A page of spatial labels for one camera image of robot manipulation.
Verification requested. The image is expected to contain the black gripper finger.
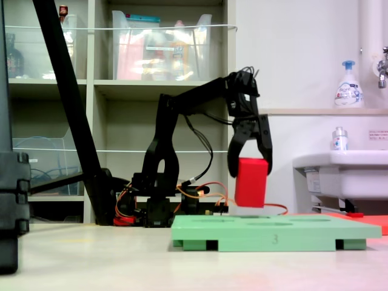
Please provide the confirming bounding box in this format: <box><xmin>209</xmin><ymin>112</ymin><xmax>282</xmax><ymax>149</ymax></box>
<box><xmin>227</xmin><ymin>133</ymin><xmax>253</xmax><ymax>178</ymax></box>
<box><xmin>256</xmin><ymin>115</ymin><xmax>273</xmax><ymax>176</ymax></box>

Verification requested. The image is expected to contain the red square block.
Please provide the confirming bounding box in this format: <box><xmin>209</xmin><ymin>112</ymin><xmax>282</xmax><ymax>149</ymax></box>
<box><xmin>234</xmin><ymin>157</ymin><xmax>269</xmax><ymax>209</ymax></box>

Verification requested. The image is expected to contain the small circuit board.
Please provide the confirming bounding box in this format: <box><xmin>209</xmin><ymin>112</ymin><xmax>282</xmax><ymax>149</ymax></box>
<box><xmin>204</xmin><ymin>208</ymin><xmax>230</xmax><ymax>217</ymax></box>

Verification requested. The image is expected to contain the black table clamp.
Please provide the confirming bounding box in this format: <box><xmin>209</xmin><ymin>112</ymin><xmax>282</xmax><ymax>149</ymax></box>
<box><xmin>181</xmin><ymin>185</ymin><xmax>210</xmax><ymax>216</ymax></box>

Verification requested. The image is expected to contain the small clear sanitizer bottle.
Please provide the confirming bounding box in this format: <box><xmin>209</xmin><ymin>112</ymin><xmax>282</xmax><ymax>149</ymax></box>
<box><xmin>330</xmin><ymin>126</ymin><xmax>349</xmax><ymax>152</ymax></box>

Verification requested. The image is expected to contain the green board with holes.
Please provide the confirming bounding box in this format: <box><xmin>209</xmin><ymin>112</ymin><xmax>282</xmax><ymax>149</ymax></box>
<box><xmin>171</xmin><ymin>214</ymin><xmax>383</xmax><ymax>252</ymax></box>

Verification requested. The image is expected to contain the white sink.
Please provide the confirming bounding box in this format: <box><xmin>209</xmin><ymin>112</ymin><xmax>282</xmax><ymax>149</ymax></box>
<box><xmin>292</xmin><ymin>150</ymin><xmax>388</xmax><ymax>213</ymax></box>

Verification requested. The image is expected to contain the white pump soap bottle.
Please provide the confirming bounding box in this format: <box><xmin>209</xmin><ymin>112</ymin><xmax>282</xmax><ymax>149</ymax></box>
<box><xmin>333</xmin><ymin>59</ymin><xmax>365</xmax><ymax>109</ymax></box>

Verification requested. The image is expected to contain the pink capped bottle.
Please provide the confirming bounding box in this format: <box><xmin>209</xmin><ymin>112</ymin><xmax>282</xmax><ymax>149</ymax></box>
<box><xmin>171</xmin><ymin>19</ymin><xmax>191</xmax><ymax>78</ymax></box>

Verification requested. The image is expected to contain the large clear plastic bin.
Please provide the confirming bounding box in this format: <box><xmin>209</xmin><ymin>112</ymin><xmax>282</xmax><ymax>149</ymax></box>
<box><xmin>111</xmin><ymin>10</ymin><xmax>213</xmax><ymax>82</ymax></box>

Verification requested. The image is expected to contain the beige shelf unit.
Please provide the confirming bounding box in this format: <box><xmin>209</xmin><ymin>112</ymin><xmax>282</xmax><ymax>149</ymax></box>
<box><xmin>2</xmin><ymin>0</ymin><xmax>238</xmax><ymax>225</ymax></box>

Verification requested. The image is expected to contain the red flat mat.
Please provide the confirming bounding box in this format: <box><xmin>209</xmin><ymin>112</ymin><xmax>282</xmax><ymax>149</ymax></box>
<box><xmin>287</xmin><ymin>212</ymin><xmax>388</xmax><ymax>236</ymax></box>

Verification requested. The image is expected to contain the pink folder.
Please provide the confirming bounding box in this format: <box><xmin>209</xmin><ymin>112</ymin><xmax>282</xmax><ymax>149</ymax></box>
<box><xmin>116</xmin><ymin>33</ymin><xmax>146</xmax><ymax>81</ymax></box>

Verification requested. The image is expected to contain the chrome faucet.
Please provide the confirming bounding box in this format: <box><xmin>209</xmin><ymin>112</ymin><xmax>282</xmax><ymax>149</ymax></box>
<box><xmin>375</xmin><ymin>46</ymin><xmax>388</xmax><ymax>90</ymax></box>

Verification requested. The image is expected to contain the clear plastic container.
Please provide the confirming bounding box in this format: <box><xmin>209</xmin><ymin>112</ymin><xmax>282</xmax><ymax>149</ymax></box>
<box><xmin>4</xmin><ymin>13</ymin><xmax>78</xmax><ymax>81</ymax></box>

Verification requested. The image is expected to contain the dark glass bottle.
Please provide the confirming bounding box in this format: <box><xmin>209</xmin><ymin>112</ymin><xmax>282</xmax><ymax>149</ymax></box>
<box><xmin>5</xmin><ymin>33</ymin><xmax>25</xmax><ymax>79</ymax></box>

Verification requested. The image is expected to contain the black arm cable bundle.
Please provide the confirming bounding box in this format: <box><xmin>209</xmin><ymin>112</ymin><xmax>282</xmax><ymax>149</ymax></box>
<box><xmin>183</xmin><ymin>112</ymin><xmax>236</xmax><ymax>186</ymax></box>

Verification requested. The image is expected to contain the orange cable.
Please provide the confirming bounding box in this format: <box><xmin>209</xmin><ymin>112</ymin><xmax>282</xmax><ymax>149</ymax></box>
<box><xmin>175</xmin><ymin>181</ymin><xmax>289</xmax><ymax>216</ymax></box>

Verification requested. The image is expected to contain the red printed wall notice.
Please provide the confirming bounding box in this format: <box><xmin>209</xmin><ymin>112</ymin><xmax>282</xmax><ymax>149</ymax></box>
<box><xmin>368</xmin><ymin>129</ymin><xmax>388</xmax><ymax>141</ymax></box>

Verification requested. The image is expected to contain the white cord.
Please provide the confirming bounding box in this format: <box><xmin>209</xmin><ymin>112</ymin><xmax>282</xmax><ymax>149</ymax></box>
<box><xmin>4</xmin><ymin>24</ymin><xmax>238</xmax><ymax>33</ymax></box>
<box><xmin>12</xmin><ymin>145</ymin><xmax>241</xmax><ymax>154</ymax></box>

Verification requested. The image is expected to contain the red orange wire bundle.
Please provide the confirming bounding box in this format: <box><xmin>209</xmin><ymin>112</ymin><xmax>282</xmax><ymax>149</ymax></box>
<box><xmin>113</xmin><ymin>181</ymin><xmax>137</xmax><ymax>227</ymax></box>

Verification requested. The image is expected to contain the clear box with blue cables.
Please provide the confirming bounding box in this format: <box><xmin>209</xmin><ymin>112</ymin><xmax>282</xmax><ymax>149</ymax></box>
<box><xmin>12</xmin><ymin>127</ymin><xmax>84</xmax><ymax>196</ymax></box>

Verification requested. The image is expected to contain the dark grey post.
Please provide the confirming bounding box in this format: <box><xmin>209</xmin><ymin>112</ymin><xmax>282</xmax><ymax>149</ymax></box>
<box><xmin>0</xmin><ymin>0</ymin><xmax>14</xmax><ymax>153</ymax></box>

